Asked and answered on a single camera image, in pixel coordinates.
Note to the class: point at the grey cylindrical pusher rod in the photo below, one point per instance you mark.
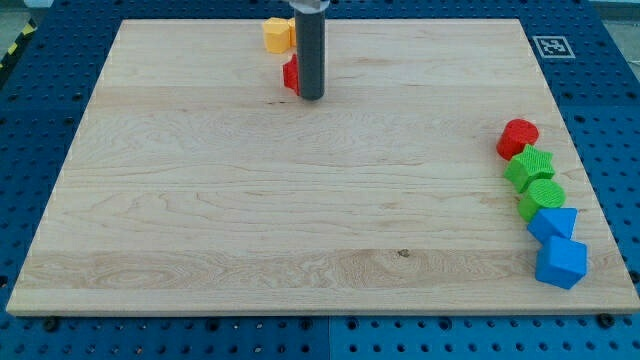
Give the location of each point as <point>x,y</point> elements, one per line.
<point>310,39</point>

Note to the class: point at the green cylinder block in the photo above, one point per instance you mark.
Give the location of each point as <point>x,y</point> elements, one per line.
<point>541,194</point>

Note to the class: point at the blue triangle block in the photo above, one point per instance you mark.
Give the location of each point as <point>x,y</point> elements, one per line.
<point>553,222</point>

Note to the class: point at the yellow hexagon block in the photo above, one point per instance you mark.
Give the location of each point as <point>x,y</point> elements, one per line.
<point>276,35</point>

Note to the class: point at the white fiducial marker tag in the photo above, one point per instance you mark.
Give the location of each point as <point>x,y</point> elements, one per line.
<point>553,47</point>

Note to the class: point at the white rod mount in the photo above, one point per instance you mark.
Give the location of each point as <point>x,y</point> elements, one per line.
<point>309,5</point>

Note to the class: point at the yellow block behind rod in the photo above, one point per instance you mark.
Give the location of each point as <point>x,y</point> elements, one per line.
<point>292,32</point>

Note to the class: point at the red cylinder block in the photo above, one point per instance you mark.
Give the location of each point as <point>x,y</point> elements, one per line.
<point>516,134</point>

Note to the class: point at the wooden board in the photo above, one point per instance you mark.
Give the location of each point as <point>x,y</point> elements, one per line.
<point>198,185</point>

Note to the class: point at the green star block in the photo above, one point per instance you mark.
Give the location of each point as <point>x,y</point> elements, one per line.
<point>529,165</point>

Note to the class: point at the blue cube block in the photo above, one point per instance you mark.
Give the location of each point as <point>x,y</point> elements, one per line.
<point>561,262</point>

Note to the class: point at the red star block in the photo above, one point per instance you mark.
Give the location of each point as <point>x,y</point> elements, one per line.
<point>290,74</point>

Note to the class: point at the black yellow hazard tape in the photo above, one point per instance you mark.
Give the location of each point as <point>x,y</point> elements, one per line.
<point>19,45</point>

